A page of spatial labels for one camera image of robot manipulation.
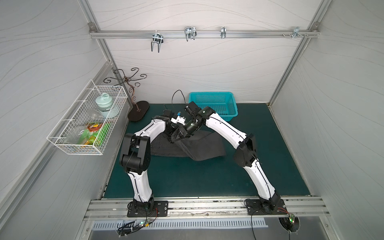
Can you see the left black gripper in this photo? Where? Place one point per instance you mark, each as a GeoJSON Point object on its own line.
{"type": "Point", "coordinates": [173, 130]}

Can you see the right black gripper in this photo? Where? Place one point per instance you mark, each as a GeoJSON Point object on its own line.
{"type": "Point", "coordinates": [182, 130]}

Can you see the dark grey long pants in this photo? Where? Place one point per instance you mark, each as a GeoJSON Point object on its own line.
{"type": "Point", "coordinates": [203, 145]}

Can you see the teal plastic basket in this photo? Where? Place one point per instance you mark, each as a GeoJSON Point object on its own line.
{"type": "Point", "coordinates": [222, 102]}

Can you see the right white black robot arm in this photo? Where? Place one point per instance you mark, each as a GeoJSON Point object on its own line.
{"type": "Point", "coordinates": [244, 144]}

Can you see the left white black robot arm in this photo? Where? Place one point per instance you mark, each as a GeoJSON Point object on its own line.
{"type": "Point", "coordinates": [135, 159]}

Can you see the ornate metal hook stand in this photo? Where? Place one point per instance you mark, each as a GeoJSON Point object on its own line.
{"type": "Point", "coordinates": [140, 108]}

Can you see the pale green lidded jar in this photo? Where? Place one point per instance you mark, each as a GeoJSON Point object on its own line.
{"type": "Point", "coordinates": [104, 102]}

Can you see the colourful snack packet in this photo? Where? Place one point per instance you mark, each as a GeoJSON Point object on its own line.
{"type": "Point", "coordinates": [94, 134]}

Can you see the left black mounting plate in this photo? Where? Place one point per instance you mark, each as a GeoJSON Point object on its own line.
{"type": "Point", "coordinates": [137, 209]}

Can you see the black mounting plate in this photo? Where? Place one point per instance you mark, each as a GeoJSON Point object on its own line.
{"type": "Point", "coordinates": [258, 207]}
{"type": "Point", "coordinates": [137, 209]}

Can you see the metal double hook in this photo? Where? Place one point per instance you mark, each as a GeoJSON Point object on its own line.
{"type": "Point", "coordinates": [157, 40]}

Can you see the metal loop hook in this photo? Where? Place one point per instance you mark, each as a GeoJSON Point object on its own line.
{"type": "Point", "coordinates": [190, 33]}

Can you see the clear plastic bag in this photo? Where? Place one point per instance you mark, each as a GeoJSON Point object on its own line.
{"type": "Point", "coordinates": [87, 117]}

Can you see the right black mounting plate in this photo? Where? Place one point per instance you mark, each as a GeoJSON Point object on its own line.
{"type": "Point", "coordinates": [258, 207]}

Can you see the small metal clip hook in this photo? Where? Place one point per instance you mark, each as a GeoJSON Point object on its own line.
{"type": "Point", "coordinates": [223, 32]}

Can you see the right circuit board in hole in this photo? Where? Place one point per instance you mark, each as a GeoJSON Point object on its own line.
{"type": "Point", "coordinates": [290, 224]}

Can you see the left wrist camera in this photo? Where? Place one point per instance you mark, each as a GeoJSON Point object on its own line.
{"type": "Point", "coordinates": [168, 114]}

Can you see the white wire wall basket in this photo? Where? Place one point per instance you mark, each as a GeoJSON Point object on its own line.
{"type": "Point", "coordinates": [86, 100]}

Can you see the left circuit board with wires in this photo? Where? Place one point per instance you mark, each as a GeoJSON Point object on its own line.
{"type": "Point", "coordinates": [132, 227]}

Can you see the white slotted cable duct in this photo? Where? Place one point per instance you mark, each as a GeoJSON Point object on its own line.
{"type": "Point", "coordinates": [183, 224]}

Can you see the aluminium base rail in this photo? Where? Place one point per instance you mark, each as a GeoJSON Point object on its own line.
{"type": "Point", "coordinates": [205, 208]}

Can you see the metal bracket hook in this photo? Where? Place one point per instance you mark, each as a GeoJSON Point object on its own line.
{"type": "Point", "coordinates": [296, 33]}

